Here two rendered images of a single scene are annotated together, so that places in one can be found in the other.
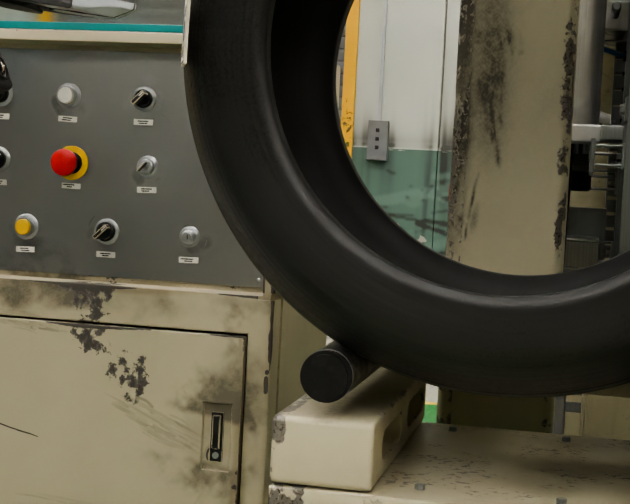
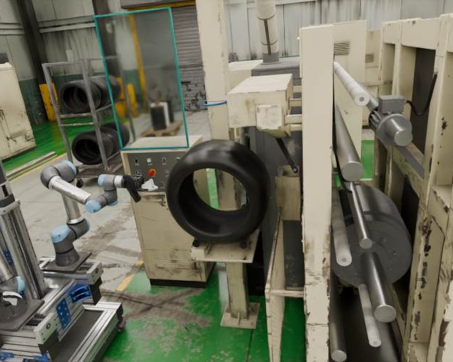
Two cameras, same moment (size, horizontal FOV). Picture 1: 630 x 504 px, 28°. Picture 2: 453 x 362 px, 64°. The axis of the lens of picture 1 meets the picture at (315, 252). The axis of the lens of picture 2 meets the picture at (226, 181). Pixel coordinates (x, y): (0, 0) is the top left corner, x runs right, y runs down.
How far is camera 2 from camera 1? 124 cm
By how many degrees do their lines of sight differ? 18
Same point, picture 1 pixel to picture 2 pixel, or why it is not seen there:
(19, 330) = (149, 203)
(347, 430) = (200, 251)
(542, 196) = (231, 192)
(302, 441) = (194, 252)
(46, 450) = (159, 223)
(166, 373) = not seen: hidden behind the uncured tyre
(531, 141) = (229, 184)
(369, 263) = (198, 232)
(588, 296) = (229, 235)
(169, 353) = not seen: hidden behind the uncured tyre
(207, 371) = not seen: hidden behind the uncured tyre
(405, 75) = (238, 38)
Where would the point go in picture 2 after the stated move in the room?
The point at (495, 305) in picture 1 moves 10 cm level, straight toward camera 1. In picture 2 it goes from (216, 236) to (213, 246)
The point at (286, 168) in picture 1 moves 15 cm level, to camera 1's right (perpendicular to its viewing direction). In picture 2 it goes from (184, 220) to (211, 217)
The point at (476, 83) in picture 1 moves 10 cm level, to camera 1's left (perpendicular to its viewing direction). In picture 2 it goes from (218, 176) to (203, 177)
